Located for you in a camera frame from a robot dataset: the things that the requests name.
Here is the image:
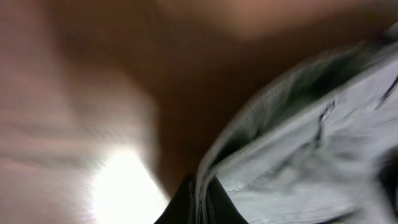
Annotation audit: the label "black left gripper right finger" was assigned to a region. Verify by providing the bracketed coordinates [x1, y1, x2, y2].
[205, 177, 248, 224]

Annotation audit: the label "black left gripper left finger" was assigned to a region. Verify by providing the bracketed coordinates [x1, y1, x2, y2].
[154, 175, 195, 224]

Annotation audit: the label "grey shorts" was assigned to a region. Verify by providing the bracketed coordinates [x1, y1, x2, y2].
[195, 26, 397, 223]

